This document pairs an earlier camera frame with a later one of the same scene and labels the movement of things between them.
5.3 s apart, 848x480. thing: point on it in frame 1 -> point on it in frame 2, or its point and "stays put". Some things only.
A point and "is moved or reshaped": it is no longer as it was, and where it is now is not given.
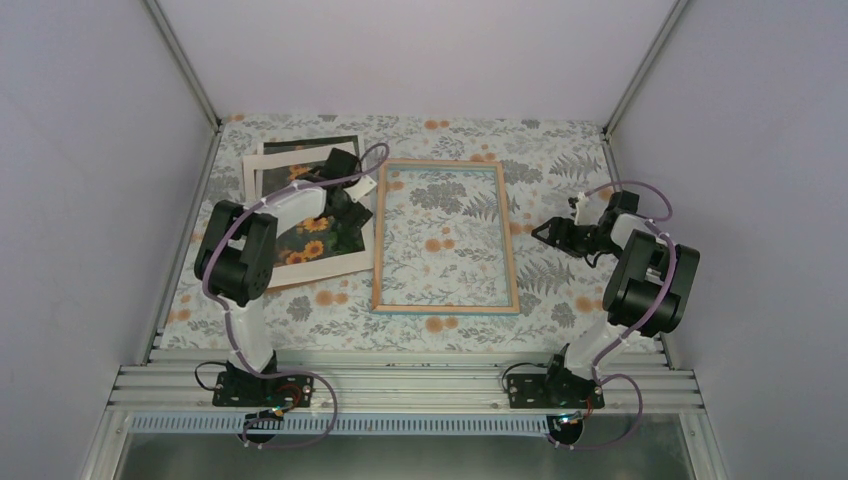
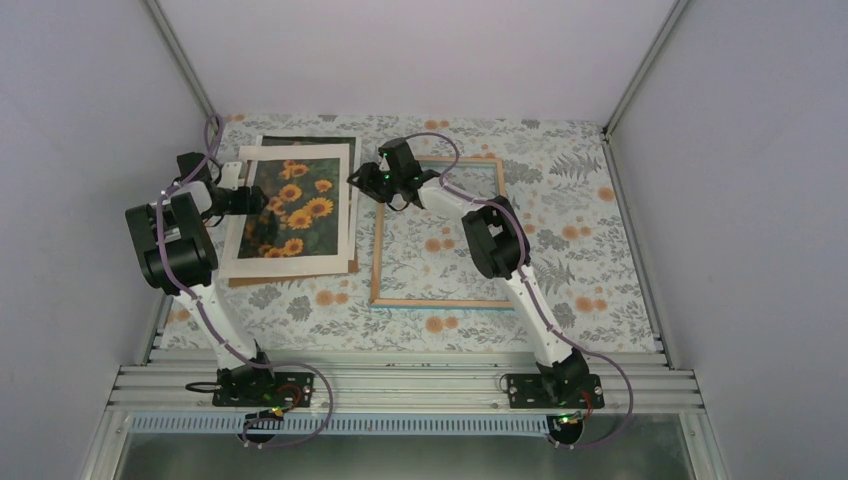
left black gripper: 353,220 -> 250,205
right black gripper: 557,224 -> 366,173
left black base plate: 240,390 stays put
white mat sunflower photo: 315,250 is moved or reshaped
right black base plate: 554,391 stays put
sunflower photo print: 278,146 -> 301,217
